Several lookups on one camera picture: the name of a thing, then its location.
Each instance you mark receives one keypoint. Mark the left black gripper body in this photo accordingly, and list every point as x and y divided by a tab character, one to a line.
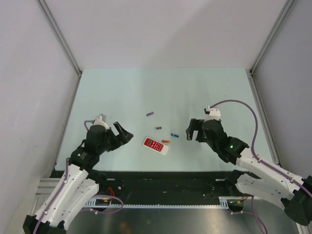
109	141

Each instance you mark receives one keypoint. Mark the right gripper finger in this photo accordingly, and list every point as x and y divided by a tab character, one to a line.
195	125
200	136

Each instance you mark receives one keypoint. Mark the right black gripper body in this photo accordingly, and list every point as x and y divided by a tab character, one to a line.
214	146

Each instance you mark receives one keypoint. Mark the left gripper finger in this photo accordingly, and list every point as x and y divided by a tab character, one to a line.
124	137
119	129

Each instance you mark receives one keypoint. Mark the red white remote control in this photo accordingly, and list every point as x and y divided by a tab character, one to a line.
155	146

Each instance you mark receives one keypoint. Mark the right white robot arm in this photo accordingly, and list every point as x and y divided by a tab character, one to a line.
292	193

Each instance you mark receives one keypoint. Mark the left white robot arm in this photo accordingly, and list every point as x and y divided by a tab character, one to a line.
79	182

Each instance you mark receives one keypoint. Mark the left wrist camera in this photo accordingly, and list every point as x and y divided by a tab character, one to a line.
101	120

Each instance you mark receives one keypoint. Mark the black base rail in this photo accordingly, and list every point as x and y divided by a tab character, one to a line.
168	188

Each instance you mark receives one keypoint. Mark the slotted cable duct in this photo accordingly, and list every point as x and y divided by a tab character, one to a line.
221	203

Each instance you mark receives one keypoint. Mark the left aluminium frame post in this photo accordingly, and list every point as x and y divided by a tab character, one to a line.
59	35

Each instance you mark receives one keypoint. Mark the aluminium frame post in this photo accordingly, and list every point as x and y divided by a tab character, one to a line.
277	26
59	35

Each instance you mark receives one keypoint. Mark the right aluminium frame post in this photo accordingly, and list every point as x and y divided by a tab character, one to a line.
277	26

